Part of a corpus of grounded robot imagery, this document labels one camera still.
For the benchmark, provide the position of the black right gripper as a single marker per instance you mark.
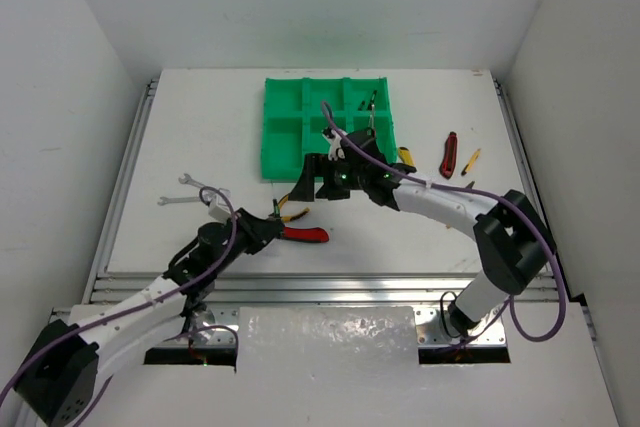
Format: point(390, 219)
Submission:
point(317, 164)

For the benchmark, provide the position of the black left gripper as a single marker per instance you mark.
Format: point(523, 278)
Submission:
point(259, 230)

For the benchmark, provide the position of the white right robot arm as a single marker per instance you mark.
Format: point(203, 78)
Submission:
point(512, 242)

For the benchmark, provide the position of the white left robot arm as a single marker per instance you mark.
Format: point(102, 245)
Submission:
point(67, 363)

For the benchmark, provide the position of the green six-compartment bin tray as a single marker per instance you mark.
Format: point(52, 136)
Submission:
point(293, 120)

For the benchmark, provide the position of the red black utility knife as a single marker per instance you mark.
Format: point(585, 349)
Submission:
point(315, 235)

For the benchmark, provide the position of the yellow black utility knife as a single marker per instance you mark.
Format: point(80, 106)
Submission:
point(405, 156)

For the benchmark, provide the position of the red black box cutter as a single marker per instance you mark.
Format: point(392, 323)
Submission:
point(448, 163)

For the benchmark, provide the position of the small yellow black cutter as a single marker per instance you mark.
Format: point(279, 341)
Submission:
point(471, 162)

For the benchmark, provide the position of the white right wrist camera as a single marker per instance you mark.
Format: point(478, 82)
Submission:
point(334, 138)

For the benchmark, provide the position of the aluminium front rail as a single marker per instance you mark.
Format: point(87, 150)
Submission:
point(427, 296)

